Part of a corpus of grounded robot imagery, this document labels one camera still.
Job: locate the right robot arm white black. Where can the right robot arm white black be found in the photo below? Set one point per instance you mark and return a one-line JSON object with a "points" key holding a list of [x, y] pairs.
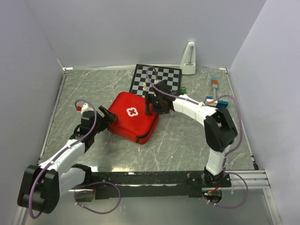
{"points": [[220, 130]]}

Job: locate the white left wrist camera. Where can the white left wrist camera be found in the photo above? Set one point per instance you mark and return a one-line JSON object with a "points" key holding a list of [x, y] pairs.
{"points": [[84, 108]]}

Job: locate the black white chessboard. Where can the black white chessboard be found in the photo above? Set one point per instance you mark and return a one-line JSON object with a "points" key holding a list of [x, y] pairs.
{"points": [[171, 75]]}

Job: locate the white metronome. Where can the white metronome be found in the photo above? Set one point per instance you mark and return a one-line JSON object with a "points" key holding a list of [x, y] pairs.
{"points": [[188, 62]]}

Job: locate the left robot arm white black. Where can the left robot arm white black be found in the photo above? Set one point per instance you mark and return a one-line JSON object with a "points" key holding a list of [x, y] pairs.
{"points": [[42, 185]]}

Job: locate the white chess pawn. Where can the white chess pawn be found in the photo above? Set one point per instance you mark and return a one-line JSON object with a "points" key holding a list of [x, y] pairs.
{"points": [[144, 88]]}

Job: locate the blue orange grey brick stick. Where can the blue orange grey brick stick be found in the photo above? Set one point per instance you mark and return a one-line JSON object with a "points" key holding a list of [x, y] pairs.
{"points": [[214, 86]]}

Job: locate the aluminium rail frame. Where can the aluminium rail frame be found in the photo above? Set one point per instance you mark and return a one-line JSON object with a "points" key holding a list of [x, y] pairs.
{"points": [[255, 179]]}

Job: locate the black red medicine kit case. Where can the black red medicine kit case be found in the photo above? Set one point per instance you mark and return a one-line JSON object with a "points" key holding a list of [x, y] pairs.
{"points": [[132, 122]]}

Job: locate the blue white brick block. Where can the blue white brick block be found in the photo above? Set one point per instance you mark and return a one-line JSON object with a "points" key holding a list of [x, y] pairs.
{"points": [[216, 104]]}

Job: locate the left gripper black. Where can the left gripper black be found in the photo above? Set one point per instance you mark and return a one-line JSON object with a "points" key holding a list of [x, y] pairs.
{"points": [[110, 116]]}

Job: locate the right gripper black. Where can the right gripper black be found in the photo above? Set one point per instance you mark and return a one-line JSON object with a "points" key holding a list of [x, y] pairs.
{"points": [[149, 99]]}

